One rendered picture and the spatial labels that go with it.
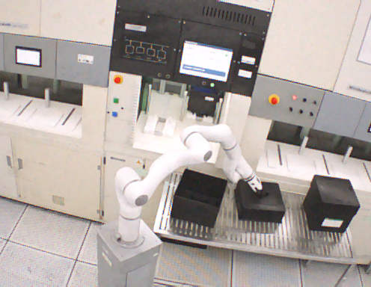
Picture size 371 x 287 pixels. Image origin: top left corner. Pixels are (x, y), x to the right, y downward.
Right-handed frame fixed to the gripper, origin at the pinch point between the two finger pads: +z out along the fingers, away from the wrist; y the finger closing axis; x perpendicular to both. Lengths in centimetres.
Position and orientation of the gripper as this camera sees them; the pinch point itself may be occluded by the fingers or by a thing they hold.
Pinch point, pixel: (261, 191)
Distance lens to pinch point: 254.6
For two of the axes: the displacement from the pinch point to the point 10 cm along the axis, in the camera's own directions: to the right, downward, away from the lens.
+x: -8.1, 4.9, 3.2
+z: 5.9, 6.7, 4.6
